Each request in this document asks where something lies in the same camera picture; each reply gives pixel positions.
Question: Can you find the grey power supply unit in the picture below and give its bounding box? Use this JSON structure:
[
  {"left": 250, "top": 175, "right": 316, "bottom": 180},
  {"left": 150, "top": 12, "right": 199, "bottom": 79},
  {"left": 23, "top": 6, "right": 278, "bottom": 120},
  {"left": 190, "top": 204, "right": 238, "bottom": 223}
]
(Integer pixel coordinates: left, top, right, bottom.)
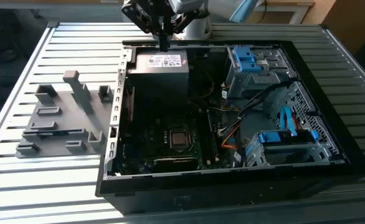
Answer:
[{"left": 127, "top": 50, "right": 191, "bottom": 103}]

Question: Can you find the blue-green RAM stick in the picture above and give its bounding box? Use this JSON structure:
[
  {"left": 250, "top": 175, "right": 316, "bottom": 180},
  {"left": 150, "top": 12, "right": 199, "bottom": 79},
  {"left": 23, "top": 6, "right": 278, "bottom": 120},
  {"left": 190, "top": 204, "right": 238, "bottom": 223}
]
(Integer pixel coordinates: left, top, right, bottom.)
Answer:
[{"left": 25, "top": 130, "right": 84, "bottom": 138}]

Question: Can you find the green motherboard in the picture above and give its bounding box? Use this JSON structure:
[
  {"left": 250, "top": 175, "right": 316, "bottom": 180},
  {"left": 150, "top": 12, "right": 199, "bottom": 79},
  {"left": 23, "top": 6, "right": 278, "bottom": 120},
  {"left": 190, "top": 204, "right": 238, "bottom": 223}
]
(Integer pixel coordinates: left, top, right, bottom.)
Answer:
[{"left": 119, "top": 105, "right": 233, "bottom": 175}]

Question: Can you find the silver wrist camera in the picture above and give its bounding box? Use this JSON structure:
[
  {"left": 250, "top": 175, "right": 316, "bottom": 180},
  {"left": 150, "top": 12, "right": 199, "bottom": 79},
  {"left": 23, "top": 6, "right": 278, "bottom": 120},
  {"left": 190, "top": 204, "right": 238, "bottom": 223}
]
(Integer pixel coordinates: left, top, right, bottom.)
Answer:
[{"left": 173, "top": 0, "right": 202, "bottom": 14}]

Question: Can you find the long orange looped wire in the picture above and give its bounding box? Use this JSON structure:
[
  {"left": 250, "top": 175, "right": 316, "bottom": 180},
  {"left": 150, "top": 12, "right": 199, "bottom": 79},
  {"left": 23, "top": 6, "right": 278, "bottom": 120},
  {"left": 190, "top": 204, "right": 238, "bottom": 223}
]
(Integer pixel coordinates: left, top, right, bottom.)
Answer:
[{"left": 187, "top": 66, "right": 217, "bottom": 101}]

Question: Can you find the hard disk in blue carrier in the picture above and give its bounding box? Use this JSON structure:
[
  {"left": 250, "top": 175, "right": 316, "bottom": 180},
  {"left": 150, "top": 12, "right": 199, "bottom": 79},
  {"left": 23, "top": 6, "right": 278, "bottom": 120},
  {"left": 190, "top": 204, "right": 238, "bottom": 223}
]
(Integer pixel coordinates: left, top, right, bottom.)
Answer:
[{"left": 257, "top": 130, "right": 320, "bottom": 147}]

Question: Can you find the tall metal drive cage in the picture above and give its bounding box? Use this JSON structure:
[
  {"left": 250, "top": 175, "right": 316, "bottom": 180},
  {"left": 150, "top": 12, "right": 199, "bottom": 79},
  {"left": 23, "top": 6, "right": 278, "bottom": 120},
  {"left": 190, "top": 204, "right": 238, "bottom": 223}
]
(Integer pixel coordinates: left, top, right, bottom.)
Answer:
[{"left": 226, "top": 46, "right": 297, "bottom": 100}]

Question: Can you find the white framed desk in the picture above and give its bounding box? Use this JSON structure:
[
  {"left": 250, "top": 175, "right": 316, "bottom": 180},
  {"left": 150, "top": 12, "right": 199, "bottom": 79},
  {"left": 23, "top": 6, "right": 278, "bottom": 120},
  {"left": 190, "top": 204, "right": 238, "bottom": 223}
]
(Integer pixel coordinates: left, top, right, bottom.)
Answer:
[{"left": 250, "top": 0, "right": 316, "bottom": 25}]

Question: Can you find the grey parts rack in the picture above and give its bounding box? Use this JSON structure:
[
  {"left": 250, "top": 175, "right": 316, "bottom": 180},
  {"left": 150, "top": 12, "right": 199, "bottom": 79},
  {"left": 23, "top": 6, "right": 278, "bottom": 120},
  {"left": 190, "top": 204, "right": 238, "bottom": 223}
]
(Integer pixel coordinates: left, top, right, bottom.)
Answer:
[{"left": 15, "top": 70, "right": 115, "bottom": 159}]

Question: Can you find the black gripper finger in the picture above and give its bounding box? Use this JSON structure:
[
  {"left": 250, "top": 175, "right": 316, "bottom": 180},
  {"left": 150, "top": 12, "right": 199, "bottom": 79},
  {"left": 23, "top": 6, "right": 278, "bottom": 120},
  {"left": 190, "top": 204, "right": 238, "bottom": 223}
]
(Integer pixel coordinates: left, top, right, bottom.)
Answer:
[
  {"left": 163, "top": 11, "right": 209, "bottom": 52},
  {"left": 122, "top": 1, "right": 165, "bottom": 52}
]

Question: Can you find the blue flat data wire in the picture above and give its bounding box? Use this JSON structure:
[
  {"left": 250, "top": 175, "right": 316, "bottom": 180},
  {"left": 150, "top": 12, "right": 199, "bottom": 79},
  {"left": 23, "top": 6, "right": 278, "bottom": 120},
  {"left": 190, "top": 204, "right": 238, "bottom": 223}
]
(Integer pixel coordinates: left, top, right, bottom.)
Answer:
[{"left": 281, "top": 106, "right": 298, "bottom": 137}]

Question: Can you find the black graphics card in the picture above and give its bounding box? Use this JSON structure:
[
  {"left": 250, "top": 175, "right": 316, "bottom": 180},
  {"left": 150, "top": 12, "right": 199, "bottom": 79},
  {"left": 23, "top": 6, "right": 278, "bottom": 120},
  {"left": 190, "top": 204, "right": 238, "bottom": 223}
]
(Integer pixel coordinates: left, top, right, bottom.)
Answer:
[{"left": 152, "top": 155, "right": 199, "bottom": 173}]

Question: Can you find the blue drive bay latch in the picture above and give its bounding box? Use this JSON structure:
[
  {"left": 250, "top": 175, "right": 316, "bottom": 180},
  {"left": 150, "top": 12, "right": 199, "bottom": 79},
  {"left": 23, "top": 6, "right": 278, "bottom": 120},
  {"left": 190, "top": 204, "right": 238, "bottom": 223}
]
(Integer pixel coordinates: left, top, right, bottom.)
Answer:
[{"left": 231, "top": 46, "right": 263, "bottom": 73}]

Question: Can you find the wooden cabinet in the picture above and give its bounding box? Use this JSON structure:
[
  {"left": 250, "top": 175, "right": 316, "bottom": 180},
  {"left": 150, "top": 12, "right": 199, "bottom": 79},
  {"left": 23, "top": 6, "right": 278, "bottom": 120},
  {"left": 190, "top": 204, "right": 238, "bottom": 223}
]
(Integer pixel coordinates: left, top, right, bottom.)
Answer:
[{"left": 301, "top": 0, "right": 365, "bottom": 54}]

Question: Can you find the orange power wire bundle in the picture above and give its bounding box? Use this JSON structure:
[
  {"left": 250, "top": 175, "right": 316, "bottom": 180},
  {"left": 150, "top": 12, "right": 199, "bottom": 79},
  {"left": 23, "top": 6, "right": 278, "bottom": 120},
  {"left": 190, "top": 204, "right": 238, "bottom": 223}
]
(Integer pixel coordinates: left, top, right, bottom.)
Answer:
[{"left": 221, "top": 126, "right": 242, "bottom": 150}]

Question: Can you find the black open PC case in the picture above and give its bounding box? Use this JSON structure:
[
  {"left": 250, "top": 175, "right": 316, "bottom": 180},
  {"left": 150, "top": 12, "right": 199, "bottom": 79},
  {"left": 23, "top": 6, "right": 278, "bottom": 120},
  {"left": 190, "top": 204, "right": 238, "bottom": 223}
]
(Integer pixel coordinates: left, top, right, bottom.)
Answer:
[{"left": 95, "top": 39, "right": 365, "bottom": 215}]

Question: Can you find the black cable bundle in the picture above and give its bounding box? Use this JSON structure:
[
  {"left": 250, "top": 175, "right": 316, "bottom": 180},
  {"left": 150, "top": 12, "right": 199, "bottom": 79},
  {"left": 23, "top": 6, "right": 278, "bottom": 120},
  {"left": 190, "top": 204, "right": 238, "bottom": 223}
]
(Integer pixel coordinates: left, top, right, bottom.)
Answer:
[{"left": 226, "top": 84, "right": 292, "bottom": 133}]

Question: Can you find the CPU socket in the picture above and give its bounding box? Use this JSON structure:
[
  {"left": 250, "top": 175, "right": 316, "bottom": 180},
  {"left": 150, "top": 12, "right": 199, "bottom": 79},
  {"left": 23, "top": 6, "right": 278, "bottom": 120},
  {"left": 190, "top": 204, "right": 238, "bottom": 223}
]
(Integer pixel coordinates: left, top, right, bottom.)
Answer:
[{"left": 167, "top": 127, "right": 194, "bottom": 154}]

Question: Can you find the black RAM slot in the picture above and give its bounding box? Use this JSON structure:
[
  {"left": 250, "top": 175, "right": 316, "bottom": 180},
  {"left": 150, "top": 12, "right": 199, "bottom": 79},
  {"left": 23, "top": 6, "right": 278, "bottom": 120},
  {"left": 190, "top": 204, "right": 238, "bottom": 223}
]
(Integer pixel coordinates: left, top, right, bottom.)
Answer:
[{"left": 199, "top": 109, "right": 209, "bottom": 164}]

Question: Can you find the silver CPU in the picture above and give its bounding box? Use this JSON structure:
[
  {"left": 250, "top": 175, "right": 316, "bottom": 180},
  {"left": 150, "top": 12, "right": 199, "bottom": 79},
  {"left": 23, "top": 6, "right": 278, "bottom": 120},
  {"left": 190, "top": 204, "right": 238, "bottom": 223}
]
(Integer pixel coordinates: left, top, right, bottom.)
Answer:
[{"left": 171, "top": 132, "right": 189, "bottom": 146}]

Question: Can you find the low metal disk bay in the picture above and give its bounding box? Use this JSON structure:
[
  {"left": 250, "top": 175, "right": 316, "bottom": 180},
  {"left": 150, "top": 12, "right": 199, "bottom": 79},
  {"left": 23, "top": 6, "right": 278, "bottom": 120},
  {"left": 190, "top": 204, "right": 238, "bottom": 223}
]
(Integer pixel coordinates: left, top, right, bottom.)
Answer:
[{"left": 245, "top": 130, "right": 338, "bottom": 167}]

